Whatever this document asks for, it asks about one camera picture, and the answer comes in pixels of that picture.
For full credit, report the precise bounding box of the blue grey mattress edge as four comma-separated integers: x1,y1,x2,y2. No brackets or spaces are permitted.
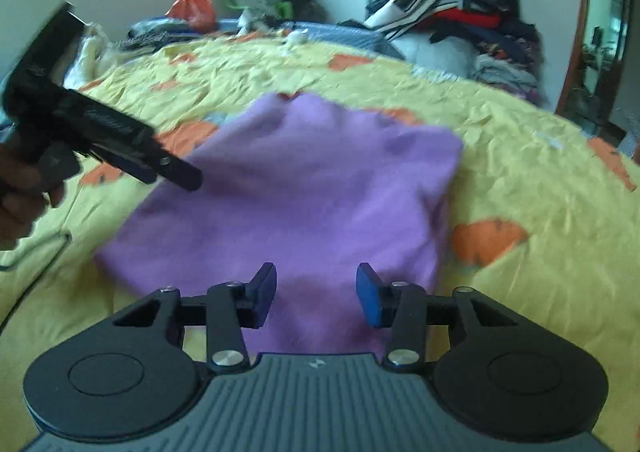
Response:
119,18,405,61

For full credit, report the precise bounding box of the purple sweater red trim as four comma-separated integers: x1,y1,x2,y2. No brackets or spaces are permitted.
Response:
96,94,463,354

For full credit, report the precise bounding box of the pile of clothes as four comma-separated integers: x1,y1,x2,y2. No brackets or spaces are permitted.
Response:
343,0,542,105

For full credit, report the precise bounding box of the yellow floral bedspread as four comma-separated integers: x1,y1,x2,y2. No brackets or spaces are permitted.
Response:
1,38,639,451

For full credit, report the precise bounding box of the white quilted blanket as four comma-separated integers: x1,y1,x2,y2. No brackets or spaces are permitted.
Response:
63,23,125,89

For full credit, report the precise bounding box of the orange plastic bag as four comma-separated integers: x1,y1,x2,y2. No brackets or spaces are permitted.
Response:
166,0,218,34

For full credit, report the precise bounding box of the wooden door frame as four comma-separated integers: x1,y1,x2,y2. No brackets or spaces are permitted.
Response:
555,0,639,146

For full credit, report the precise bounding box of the left hand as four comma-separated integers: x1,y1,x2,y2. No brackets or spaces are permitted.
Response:
0,136,66,250

